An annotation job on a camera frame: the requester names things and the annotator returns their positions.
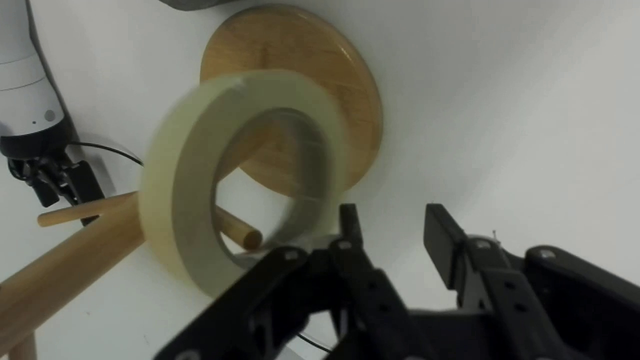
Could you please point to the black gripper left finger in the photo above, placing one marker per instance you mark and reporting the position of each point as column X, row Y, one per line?
column 301, row 301

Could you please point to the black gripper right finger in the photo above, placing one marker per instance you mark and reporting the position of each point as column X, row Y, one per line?
column 533, row 301

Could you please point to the white masking tape roll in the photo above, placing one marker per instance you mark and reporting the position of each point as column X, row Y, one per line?
column 180, row 181

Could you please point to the white robot arm with lettering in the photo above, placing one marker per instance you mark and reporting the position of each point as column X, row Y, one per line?
column 22, row 72

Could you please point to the wooden peg stand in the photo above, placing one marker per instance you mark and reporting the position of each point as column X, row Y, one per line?
column 301, row 46

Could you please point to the grey duct tape roll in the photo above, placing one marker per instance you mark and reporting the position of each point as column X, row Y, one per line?
column 193, row 2

